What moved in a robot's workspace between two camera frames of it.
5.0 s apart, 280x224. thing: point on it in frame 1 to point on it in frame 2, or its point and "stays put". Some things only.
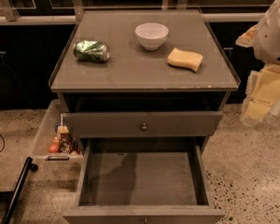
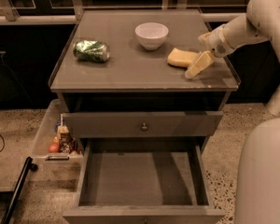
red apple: x=54 y=147 stays put
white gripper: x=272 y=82 to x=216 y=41
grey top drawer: x=145 y=124 stays put
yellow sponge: x=185 y=59 stays put
